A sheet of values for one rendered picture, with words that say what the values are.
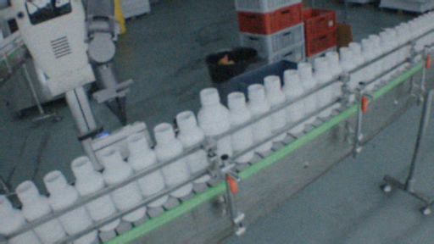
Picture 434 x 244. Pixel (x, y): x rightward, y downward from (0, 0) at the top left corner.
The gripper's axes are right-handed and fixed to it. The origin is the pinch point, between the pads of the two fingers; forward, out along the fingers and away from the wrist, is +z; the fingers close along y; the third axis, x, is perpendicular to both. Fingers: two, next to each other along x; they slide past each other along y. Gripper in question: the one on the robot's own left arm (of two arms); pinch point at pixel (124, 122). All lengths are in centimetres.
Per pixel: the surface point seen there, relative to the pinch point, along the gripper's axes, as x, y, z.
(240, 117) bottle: -18.2, 20.9, 6.9
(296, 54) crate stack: 176, 223, 13
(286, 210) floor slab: 71, 82, 93
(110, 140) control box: -3.0, -5.0, 2.4
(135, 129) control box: -3.0, 1.5, 2.2
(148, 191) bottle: -14.9, -3.1, 13.7
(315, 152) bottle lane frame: -14, 43, 26
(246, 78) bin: 41, 64, 5
